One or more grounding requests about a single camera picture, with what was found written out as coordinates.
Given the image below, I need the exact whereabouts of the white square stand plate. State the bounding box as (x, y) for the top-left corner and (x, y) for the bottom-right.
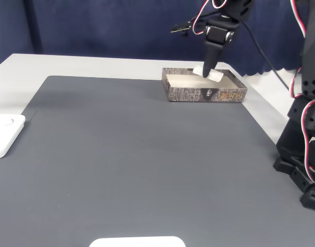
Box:
(0, 114), (26, 160)
(89, 236), (187, 247)

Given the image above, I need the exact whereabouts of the white block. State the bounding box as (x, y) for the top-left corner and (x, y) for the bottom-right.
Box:
(193, 65), (224, 83)

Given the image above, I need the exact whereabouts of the dark blue curtain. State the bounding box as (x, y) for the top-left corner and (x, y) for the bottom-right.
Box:
(0, 0), (306, 77)

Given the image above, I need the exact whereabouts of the grey table mat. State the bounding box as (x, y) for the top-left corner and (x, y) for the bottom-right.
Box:
(0, 75), (315, 247)

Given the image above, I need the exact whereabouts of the black camera cable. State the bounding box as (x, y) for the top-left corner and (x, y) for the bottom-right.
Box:
(172, 11), (289, 90)

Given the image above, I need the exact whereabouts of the patterned cardboard box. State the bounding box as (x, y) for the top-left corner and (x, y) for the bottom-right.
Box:
(161, 67), (248, 103)

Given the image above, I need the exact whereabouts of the red white black servo cable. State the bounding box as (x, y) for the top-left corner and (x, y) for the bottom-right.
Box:
(192, 0), (229, 36)
(288, 67), (315, 185)
(290, 0), (307, 36)

